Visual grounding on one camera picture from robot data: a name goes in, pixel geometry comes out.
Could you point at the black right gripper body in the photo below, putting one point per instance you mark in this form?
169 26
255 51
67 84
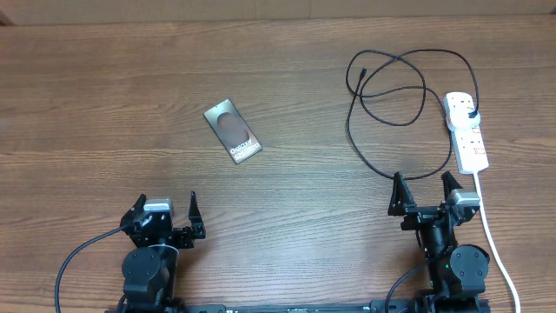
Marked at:
418 216

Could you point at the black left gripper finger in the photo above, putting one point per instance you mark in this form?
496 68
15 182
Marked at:
194 214
138 206

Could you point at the white power strip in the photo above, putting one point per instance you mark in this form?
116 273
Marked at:
468 145

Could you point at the white charger plug adapter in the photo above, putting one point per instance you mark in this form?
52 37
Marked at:
459 119

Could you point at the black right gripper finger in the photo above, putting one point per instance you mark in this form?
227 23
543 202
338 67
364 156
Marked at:
402 201
450 185

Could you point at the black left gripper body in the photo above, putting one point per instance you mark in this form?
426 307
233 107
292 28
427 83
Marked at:
182 238

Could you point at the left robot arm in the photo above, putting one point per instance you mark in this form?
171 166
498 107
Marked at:
149 270

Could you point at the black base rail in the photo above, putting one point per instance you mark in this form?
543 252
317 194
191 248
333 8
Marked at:
375 306

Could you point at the cardboard backdrop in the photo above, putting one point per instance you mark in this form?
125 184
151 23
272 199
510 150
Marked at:
58 12

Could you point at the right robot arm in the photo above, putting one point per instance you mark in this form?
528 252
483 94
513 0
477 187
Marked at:
457 273

